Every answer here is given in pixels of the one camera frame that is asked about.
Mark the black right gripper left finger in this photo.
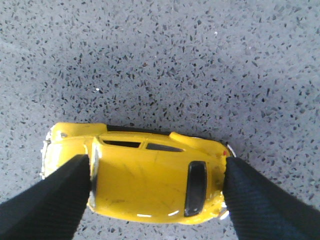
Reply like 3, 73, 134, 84
0, 154, 91, 240

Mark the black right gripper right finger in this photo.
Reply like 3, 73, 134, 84
223, 157, 320, 240

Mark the yellow toy beetle car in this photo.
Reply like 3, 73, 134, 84
40, 122, 235, 225

